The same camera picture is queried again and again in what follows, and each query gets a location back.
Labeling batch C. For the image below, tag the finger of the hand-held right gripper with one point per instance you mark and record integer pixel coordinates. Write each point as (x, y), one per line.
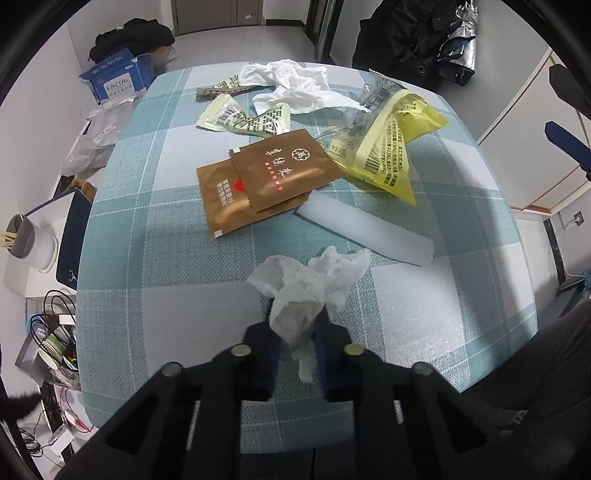
(570, 90)
(568, 143)

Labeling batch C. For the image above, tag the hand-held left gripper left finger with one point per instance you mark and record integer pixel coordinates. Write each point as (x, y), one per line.
(271, 369)

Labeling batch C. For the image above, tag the wall socket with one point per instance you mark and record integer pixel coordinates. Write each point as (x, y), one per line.
(573, 219)

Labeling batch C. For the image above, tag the yellow plastic bag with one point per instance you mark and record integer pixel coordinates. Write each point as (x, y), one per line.
(392, 152)

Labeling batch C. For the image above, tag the white foam strip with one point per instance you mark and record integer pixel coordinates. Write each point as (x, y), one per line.
(369, 230)

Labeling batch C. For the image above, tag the clear printed plastic wrapper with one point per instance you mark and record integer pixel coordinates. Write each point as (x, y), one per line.
(383, 92)

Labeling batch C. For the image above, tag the brown packet with round emblem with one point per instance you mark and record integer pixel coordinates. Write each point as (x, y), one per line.
(286, 170)

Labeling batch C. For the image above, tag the grey door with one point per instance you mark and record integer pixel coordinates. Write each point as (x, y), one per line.
(231, 16)

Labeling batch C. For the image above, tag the small pale yellow wrapper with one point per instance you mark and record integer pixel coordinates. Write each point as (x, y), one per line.
(217, 88)

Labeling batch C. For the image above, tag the black bag with silver cover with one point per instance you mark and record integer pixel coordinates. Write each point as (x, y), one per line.
(401, 32)

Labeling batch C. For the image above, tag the white cup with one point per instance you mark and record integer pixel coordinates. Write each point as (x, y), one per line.
(34, 244)

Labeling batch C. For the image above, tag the brown packet with red heart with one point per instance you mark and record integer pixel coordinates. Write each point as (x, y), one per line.
(221, 203)

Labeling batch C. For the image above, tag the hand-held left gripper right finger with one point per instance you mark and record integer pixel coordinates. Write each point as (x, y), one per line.
(323, 364)

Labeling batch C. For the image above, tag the brown paper bag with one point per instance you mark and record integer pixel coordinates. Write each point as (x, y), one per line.
(83, 188)

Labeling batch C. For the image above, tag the bundle of wooden sticks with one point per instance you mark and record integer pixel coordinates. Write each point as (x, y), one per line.
(8, 240)

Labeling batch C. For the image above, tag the silver folded sunshade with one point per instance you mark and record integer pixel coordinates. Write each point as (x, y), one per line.
(459, 46)

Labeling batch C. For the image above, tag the large white crumpled tissue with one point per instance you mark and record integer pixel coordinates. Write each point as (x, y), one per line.
(295, 78)

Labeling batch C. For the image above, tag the dark blue flat box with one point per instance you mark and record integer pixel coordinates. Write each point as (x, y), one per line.
(74, 240)

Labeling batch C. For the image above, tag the clear plastic bags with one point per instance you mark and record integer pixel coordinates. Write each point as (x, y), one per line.
(99, 134)

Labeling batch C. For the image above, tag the large pale yellow wrapper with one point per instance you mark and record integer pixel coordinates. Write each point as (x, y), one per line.
(258, 121)

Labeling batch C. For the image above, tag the person's dark trouser leg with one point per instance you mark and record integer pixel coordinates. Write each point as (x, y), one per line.
(554, 369)

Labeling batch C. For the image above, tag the blue cardboard box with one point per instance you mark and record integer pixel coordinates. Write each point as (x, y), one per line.
(117, 76)

